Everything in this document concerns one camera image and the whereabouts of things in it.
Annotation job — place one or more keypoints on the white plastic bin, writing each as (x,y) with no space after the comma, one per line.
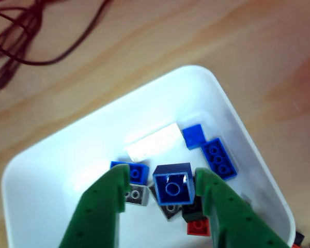
(67,168)

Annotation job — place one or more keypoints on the white long lego plate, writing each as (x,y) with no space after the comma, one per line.
(155,142)

